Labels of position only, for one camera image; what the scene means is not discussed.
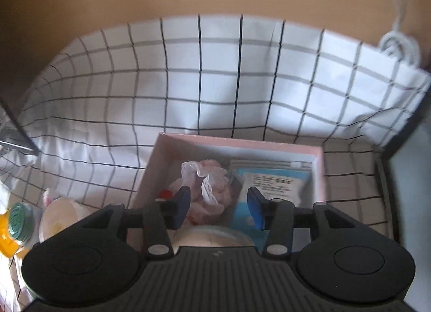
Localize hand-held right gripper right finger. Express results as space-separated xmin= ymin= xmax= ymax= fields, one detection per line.
xmin=247 ymin=187 xmax=354 ymax=259

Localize white power cable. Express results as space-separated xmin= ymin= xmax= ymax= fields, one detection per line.
xmin=379 ymin=0 xmax=421 ymax=64

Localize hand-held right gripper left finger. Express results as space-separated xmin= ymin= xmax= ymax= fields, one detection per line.
xmin=81 ymin=186 xmax=192 ymax=260

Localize large clear white-lid jar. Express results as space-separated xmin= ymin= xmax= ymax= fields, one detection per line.
xmin=39 ymin=197 xmax=98 ymax=248

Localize pink cardboard box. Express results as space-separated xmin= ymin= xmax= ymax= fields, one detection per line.
xmin=130 ymin=132 xmax=326 ymax=252

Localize yellow plastic object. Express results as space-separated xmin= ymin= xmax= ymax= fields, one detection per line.
xmin=0 ymin=214 xmax=21 ymax=259

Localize black framed panel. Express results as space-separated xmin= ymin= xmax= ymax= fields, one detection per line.
xmin=375 ymin=80 xmax=431 ymax=252

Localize blue white tissue pack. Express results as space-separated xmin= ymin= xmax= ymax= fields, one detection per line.
xmin=231 ymin=167 xmax=314 ymax=232

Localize white black checkered tablecloth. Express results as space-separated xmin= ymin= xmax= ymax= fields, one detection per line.
xmin=0 ymin=14 xmax=431 ymax=312

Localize small green-lid jar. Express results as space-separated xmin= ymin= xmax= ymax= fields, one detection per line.
xmin=7 ymin=202 xmax=36 ymax=242

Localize pink items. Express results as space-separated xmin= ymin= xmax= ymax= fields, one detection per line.
xmin=168 ymin=159 xmax=231 ymax=225

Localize cream round object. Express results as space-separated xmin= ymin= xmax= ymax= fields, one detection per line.
xmin=172 ymin=225 xmax=256 ymax=252

